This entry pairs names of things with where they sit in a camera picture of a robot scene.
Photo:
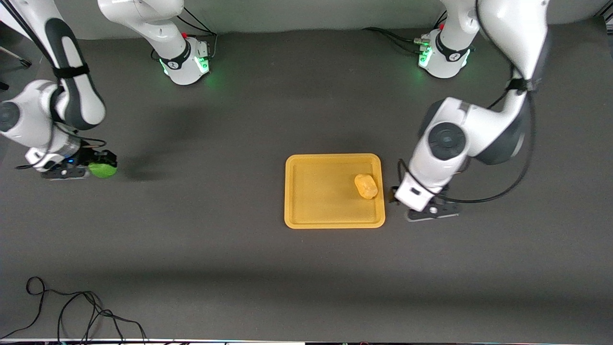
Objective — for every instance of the yellow-brown potato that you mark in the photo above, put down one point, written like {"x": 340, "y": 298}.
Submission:
{"x": 366, "y": 187}

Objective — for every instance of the black chair base leg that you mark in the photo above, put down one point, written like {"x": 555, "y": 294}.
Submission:
{"x": 21, "y": 60}

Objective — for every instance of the dark grey table mat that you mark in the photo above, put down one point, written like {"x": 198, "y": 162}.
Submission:
{"x": 239, "y": 120}

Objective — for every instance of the green apple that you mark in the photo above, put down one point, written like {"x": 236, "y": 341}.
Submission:
{"x": 102, "y": 171}

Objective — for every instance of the yellow plastic tray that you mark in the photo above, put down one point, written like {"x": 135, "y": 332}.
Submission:
{"x": 325, "y": 201}

